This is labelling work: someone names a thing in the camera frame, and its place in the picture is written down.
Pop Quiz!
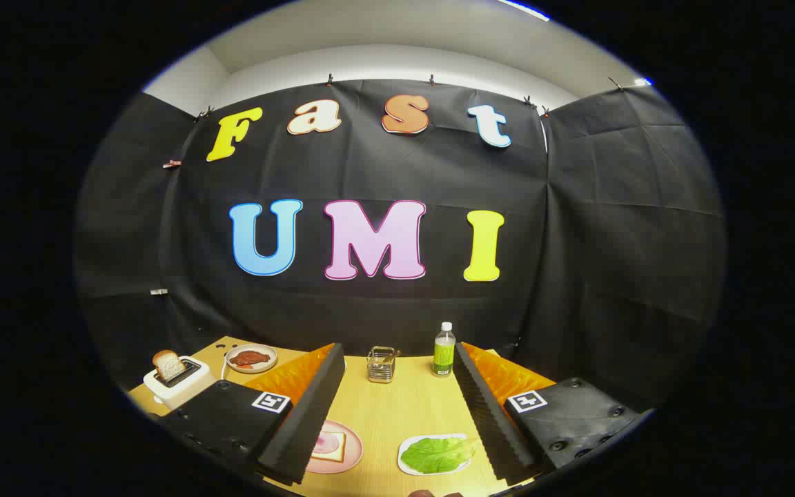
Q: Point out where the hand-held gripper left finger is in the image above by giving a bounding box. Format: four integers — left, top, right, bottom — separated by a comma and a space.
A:
159, 342, 346, 486

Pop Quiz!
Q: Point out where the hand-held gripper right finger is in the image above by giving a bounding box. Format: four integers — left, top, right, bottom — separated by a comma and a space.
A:
453, 341, 650, 486

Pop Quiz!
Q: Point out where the green lettuce leaf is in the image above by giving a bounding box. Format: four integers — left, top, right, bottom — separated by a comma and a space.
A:
401, 436, 479, 474

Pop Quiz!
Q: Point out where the toasted bread slice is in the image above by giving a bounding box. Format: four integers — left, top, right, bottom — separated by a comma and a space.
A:
153, 350, 188, 382

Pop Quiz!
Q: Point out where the bread slice under ham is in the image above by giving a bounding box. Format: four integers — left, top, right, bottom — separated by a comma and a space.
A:
310, 431, 346, 463

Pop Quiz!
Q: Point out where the pink plate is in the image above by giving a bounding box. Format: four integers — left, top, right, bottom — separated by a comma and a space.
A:
304, 420, 364, 475

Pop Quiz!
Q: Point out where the round white plate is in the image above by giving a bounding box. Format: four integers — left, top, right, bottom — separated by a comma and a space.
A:
225, 344, 278, 374

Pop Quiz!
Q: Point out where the green label drink bottle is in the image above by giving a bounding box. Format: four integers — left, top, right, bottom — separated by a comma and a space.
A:
432, 322, 456, 378

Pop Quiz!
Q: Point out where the square white plate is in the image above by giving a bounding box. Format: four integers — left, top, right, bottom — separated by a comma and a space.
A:
397, 433, 481, 477

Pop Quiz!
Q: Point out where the white toaster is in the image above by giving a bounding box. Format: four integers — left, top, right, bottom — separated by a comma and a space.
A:
143, 356, 217, 412

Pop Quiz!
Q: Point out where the black backdrop cloth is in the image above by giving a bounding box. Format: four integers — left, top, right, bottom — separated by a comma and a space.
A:
75, 78, 726, 415

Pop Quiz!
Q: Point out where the wire utensil holder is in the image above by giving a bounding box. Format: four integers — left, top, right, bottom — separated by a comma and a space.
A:
367, 346, 400, 384

